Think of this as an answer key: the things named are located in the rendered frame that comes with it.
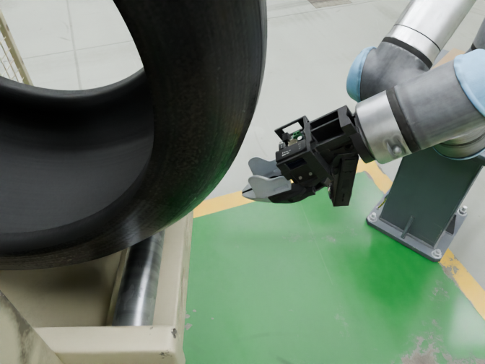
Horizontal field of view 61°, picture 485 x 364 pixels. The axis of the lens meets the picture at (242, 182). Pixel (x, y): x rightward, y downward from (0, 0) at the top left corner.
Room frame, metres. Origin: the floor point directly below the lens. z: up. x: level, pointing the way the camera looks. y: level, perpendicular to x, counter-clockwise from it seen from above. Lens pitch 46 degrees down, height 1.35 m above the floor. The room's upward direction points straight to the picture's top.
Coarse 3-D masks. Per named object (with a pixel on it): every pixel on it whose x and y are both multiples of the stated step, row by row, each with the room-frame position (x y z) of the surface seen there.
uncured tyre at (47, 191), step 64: (128, 0) 0.25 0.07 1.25; (192, 0) 0.26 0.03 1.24; (256, 0) 0.30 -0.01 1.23; (192, 64) 0.26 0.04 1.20; (256, 64) 0.30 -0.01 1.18; (0, 128) 0.50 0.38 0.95; (64, 128) 0.52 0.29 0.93; (128, 128) 0.51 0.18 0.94; (192, 128) 0.26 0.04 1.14; (0, 192) 0.39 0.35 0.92; (64, 192) 0.40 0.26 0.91; (128, 192) 0.27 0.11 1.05; (192, 192) 0.26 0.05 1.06; (0, 256) 0.25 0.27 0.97; (64, 256) 0.25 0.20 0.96
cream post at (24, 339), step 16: (0, 304) 0.14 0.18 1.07; (0, 320) 0.13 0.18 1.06; (16, 320) 0.14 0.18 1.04; (0, 336) 0.13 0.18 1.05; (16, 336) 0.14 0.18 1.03; (32, 336) 0.15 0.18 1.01; (0, 352) 0.12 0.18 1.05; (16, 352) 0.13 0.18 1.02; (32, 352) 0.14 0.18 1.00; (48, 352) 0.15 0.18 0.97
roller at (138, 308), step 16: (144, 240) 0.31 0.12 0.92; (160, 240) 0.31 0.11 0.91; (128, 256) 0.28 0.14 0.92; (144, 256) 0.28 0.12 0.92; (160, 256) 0.29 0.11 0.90; (128, 272) 0.26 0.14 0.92; (144, 272) 0.26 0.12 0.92; (128, 288) 0.24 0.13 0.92; (144, 288) 0.24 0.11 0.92; (128, 304) 0.22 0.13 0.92; (144, 304) 0.22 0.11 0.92; (128, 320) 0.20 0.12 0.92; (144, 320) 0.20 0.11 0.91
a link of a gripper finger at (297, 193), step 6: (294, 186) 0.41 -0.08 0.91; (300, 186) 0.40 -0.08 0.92; (312, 186) 0.40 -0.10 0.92; (282, 192) 0.41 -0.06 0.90; (288, 192) 0.40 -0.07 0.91; (294, 192) 0.40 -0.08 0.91; (300, 192) 0.39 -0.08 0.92; (306, 192) 0.39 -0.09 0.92; (312, 192) 0.39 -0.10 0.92; (270, 198) 0.41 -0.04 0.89; (276, 198) 0.41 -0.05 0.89; (282, 198) 0.40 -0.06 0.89; (288, 198) 0.39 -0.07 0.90; (294, 198) 0.39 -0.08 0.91; (300, 198) 0.39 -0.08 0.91
